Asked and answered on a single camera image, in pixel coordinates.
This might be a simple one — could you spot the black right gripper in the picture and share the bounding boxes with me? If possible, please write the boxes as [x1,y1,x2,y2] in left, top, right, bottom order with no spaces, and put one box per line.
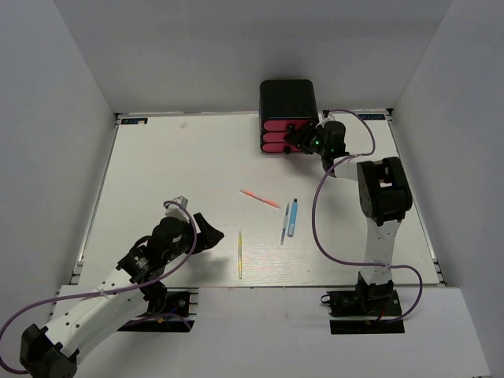
[286,120,330,156]

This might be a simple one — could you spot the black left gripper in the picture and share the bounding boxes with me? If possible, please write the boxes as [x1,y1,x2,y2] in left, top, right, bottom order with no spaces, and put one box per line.
[164,212,224,263]

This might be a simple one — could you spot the pink top drawer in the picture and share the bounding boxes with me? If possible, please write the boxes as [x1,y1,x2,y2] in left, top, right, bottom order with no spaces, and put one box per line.
[262,119,310,132]

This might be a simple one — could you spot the yellow pencil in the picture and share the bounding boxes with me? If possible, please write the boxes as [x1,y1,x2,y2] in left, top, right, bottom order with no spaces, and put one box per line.
[238,230,243,280]

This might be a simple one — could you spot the red pen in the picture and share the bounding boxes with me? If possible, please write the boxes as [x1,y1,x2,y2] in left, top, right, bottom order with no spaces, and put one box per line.
[239,189,280,209]

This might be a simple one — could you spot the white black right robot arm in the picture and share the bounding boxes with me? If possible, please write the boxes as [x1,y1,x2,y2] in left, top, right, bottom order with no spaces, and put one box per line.
[284,121,413,314]

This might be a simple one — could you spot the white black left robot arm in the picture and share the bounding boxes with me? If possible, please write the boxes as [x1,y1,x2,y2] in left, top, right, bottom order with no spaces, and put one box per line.
[20,212,224,377]

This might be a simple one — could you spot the pink bottom drawer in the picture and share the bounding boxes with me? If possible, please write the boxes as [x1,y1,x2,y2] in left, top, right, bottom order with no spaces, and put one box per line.
[261,143,302,154]

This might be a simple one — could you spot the black drawer cabinet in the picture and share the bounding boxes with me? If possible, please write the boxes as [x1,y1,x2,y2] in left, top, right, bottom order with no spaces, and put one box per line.
[259,79,318,121]

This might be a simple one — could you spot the blue label right corner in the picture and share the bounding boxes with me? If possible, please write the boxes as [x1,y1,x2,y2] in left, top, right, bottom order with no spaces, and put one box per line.
[358,113,387,121]

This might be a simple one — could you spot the blue label corner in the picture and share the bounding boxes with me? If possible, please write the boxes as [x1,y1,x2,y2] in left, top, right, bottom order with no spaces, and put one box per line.
[358,113,387,121]
[120,118,148,125]

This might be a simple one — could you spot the light blue marker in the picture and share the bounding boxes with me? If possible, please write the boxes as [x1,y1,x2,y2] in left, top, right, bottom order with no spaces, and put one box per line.
[287,198,298,237]

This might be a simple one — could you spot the slim blue grey pen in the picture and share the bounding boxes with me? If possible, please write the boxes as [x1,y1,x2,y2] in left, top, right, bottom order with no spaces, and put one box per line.
[280,202,290,246]

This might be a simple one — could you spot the blue label left corner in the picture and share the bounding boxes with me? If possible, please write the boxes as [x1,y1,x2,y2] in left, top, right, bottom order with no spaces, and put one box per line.
[120,118,148,125]

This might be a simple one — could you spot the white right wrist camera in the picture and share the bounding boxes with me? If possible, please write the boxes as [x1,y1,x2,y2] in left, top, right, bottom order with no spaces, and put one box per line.
[320,109,336,128]

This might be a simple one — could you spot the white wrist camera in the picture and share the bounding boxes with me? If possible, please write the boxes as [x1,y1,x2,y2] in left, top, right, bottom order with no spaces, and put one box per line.
[163,196,188,221]
[320,109,336,128]

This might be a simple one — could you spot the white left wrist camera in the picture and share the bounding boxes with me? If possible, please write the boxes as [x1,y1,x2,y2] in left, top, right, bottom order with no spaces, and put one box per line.
[163,196,188,221]

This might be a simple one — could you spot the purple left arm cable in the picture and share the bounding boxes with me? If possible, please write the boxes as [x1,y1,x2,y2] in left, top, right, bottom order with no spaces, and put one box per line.
[0,199,198,374]

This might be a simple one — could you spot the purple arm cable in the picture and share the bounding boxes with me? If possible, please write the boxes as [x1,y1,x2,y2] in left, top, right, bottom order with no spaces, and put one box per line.
[0,199,198,374]
[313,109,424,324]

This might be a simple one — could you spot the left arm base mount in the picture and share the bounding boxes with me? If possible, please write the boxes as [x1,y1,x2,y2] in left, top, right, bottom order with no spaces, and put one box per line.
[118,288,198,333]

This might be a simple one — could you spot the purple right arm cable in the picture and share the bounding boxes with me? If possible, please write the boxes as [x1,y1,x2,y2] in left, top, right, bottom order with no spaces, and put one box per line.
[313,109,424,324]

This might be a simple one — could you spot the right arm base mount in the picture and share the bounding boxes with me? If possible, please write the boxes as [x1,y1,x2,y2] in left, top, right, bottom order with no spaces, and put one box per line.
[321,281,405,335]

